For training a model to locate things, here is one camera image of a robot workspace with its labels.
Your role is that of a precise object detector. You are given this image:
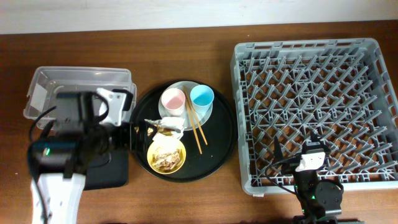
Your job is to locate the yellow bowl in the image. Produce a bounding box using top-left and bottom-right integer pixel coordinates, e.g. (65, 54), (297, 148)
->
(147, 136), (187, 175)

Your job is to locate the white tissue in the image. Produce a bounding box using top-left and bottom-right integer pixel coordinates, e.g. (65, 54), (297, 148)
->
(144, 117), (185, 141)

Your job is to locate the food scraps and rice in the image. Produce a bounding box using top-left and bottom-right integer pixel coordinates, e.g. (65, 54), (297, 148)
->
(152, 148), (181, 172)

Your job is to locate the pink plastic cup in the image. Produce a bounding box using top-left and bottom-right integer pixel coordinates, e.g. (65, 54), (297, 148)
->
(160, 88), (186, 116)

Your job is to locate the wooden chopstick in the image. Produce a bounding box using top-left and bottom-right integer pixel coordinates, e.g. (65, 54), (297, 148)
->
(183, 86), (202, 154)
(188, 95), (208, 145)

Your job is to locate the gold brown snack wrapper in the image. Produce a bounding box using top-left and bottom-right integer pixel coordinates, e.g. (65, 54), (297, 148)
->
(132, 121), (173, 137)

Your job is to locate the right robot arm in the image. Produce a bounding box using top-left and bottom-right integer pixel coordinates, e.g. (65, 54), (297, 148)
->
(265, 133), (344, 224)

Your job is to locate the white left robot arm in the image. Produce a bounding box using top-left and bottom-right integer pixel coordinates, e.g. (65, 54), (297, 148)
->
(27, 121), (158, 223)

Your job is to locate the grey dishwasher rack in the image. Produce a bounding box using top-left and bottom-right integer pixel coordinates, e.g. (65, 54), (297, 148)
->
(230, 38), (397, 197)

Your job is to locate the clear plastic waste bin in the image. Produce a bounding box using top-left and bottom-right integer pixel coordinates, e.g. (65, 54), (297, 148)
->
(23, 67), (137, 122)

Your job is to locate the black rectangular tray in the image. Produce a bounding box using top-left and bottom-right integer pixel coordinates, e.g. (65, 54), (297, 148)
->
(84, 151), (129, 190)

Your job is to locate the round black tray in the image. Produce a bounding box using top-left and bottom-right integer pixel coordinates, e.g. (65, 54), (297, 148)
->
(130, 80), (238, 183)

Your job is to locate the light blue plastic cup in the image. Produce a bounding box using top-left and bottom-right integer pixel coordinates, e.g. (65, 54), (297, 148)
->
(190, 85), (215, 113)

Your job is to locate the white label on bin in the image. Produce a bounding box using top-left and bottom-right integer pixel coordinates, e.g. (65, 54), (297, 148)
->
(30, 83), (47, 111)

